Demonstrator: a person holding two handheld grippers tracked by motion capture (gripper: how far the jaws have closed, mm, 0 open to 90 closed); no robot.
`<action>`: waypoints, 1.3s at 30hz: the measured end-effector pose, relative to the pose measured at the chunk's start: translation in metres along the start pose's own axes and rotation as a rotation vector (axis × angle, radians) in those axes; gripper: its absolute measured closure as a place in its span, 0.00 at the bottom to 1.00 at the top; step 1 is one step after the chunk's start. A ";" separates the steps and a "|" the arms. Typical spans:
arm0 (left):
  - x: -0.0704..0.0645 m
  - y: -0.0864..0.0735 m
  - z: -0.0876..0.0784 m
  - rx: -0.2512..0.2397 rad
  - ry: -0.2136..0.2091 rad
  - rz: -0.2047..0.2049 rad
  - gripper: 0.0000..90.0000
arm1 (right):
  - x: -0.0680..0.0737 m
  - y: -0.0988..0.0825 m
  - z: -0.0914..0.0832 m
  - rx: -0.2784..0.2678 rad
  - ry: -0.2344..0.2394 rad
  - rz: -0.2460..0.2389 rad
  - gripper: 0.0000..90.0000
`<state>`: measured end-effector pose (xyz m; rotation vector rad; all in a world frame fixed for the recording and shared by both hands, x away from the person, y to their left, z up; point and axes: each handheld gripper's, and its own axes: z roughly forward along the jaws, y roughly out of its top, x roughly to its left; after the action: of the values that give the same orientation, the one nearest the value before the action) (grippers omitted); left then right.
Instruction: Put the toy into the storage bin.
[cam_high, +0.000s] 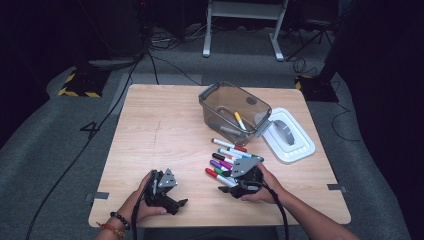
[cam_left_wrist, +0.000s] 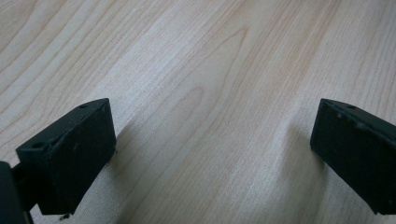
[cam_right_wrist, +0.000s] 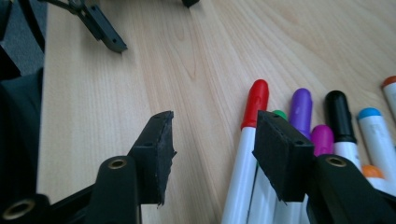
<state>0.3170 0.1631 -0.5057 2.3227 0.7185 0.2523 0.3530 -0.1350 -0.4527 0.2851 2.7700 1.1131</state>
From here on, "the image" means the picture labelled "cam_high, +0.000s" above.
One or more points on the grey round stand base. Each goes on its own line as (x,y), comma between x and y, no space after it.
(110,63)

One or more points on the transparent grey storage box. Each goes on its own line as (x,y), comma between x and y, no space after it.
(230,98)

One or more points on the red capped pen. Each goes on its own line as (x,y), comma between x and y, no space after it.
(215,175)

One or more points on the grey tape piece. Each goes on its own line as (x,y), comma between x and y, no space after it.
(101,195)
(336,187)

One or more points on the black tripod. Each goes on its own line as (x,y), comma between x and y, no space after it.
(320,32)

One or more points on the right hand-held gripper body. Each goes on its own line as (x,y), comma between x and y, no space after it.
(248,180)

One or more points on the row of coloured markers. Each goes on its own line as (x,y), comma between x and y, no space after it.
(223,156)

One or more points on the black yellow striped stand base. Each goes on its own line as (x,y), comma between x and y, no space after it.
(316,90)
(83,83)

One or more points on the person's right hand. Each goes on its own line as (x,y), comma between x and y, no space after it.
(270,191)

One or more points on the yellow capped pen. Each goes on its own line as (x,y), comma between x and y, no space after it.
(239,120)

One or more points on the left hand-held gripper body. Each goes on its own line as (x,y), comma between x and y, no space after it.
(158,196)

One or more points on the white desk frame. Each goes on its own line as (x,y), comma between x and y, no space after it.
(245,10)

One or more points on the person's left hand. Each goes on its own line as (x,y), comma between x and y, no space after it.
(135,208)

